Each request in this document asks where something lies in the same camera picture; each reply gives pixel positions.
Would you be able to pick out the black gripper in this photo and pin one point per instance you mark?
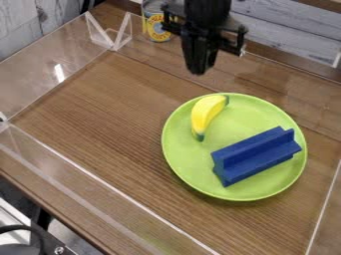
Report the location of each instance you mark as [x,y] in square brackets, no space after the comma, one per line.
[207,29]

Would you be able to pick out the yellow toy banana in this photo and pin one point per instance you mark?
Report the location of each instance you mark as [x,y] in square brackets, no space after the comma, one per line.
[204,110]

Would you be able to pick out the blue plastic block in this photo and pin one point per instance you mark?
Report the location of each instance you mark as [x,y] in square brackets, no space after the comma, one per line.
[252,155]

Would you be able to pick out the green round plate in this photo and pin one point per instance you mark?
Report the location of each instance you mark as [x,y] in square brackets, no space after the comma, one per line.
[246,117]

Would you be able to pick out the yellow blue tin can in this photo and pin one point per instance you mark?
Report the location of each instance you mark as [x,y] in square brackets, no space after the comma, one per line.
[152,20]

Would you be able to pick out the clear acrylic tray wall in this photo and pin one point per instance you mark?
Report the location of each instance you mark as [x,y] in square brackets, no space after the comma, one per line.
[85,97]

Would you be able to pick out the black metal table bracket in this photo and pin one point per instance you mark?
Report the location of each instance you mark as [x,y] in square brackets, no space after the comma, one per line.
[55,247]

